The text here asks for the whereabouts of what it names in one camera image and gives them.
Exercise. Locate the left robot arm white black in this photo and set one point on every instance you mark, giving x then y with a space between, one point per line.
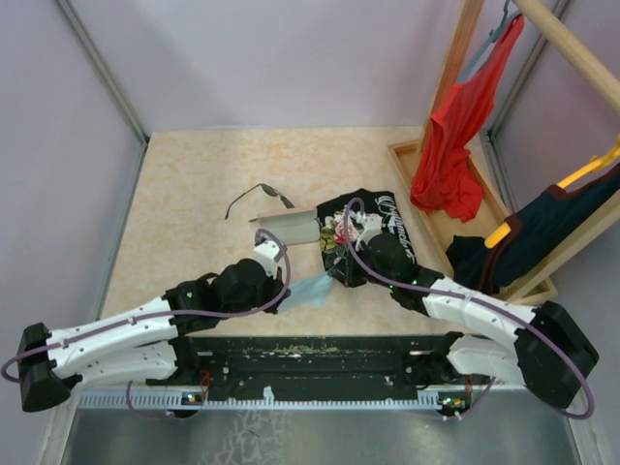
147 343

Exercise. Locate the pink glasses case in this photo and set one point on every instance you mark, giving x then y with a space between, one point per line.
291 226

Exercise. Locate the red tank top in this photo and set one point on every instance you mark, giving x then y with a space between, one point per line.
443 180

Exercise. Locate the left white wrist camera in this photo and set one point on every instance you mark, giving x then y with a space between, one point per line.
269 252

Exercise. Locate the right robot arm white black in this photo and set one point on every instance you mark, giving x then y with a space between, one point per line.
540 347

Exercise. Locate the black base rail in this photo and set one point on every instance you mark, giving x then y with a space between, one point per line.
322 368

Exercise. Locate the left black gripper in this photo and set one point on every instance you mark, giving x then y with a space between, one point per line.
275 287

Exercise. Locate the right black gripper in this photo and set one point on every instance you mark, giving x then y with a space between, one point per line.
344 270

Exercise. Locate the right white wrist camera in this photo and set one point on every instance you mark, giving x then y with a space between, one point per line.
364 226

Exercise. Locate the navy blue garment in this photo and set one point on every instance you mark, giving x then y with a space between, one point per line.
535 230

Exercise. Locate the light blue cleaning cloth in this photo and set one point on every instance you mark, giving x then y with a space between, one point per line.
311 291

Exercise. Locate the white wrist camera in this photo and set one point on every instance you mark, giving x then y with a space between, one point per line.
364 226
269 252

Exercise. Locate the black floral t-shirt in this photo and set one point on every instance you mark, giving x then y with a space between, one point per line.
390 253

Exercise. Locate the grey clothes hanger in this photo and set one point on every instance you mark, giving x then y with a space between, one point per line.
494 35

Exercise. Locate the yellow clothes hanger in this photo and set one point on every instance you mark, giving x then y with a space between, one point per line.
596 163

